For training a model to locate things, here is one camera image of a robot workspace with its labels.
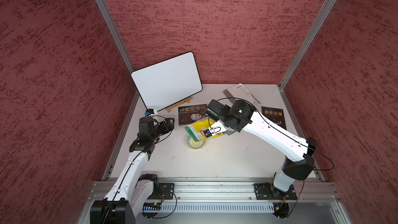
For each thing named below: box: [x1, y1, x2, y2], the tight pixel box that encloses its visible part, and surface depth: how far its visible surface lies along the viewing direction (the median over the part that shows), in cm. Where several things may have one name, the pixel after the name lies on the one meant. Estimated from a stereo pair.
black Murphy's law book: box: [261, 106, 287, 131], surface depth 105 cm
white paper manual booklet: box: [222, 82, 262, 112], surface depth 117 cm
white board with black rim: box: [130, 51, 203, 111], surface depth 93 cm
